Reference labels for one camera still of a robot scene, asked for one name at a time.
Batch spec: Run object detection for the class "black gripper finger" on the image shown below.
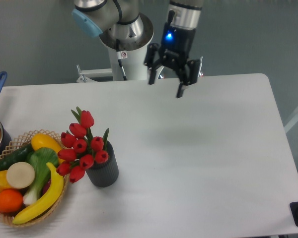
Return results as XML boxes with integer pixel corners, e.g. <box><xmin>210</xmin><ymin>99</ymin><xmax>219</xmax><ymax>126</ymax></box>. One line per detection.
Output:
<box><xmin>176</xmin><ymin>59</ymin><xmax>199</xmax><ymax>98</ymax></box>
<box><xmin>144</xmin><ymin>43</ymin><xmax>163</xmax><ymax>85</ymax></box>

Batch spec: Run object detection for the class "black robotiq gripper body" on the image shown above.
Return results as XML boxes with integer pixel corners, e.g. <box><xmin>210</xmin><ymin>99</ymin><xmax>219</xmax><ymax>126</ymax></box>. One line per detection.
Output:
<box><xmin>155</xmin><ymin>23</ymin><xmax>196</xmax><ymax>74</ymax></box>

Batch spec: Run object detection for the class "red tulip bouquet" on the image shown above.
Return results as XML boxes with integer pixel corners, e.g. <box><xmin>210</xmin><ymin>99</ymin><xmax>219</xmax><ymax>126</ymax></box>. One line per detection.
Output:
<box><xmin>56</xmin><ymin>107</ymin><xmax>110</xmax><ymax>183</ymax></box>

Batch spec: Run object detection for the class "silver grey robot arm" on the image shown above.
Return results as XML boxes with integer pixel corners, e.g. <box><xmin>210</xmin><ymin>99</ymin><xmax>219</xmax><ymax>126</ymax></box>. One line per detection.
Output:
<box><xmin>72</xmin><ymin>0</ymin><xmax>204</xmax><ymax>98</ymax></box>

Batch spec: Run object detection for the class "dark grey ribbed vase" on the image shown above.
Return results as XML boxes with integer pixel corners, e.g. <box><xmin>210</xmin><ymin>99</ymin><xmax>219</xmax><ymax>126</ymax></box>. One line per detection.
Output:
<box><xmin>86</xmin><ymin>141</ymin><xmax>119</xmax><ymax>187</ymax></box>

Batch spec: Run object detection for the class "green bok choy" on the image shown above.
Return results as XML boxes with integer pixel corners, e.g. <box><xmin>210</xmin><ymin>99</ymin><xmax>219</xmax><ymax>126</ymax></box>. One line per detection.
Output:
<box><xmin>23</xmin><ymin>147</ymin><xmax>59</xmax><ymax>206</ymax></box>

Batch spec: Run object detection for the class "woven wicker basket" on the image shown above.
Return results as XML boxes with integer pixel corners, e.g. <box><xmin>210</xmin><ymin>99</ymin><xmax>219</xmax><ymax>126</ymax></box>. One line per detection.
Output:
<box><xmin>0</xmin><ymin>129</ymin><xmax>69</xmax><ymax>228</ymax></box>

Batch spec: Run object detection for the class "yellow banana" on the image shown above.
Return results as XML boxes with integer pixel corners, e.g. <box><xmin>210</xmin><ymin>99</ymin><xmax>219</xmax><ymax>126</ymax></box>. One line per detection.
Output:
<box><xmin>12</xmin><ymin>162</ymin><xmax>64</xmax><ymax>225</ymax></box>

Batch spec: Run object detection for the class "green cucumber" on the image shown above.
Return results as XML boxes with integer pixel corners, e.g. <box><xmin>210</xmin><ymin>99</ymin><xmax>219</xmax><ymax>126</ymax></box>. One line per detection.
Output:
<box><xmin>0</xmin><ymin>143</ymin><xmax>34</xmax><ymax>171</ymax></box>

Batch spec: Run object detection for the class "beige round wooden disc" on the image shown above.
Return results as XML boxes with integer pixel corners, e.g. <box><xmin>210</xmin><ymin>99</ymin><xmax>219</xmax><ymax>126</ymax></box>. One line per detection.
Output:
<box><xmin>6</xmin><ymin>162</ymin><xmax>35</xmax><ymax>189</ymax></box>

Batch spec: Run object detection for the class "orange fruit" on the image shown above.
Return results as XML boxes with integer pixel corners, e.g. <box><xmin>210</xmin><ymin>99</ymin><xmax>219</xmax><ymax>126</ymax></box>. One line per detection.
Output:
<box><xmin>0</xmin><ymin>189</ymin><xmax>23</xmax><ymax>213</ymax></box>

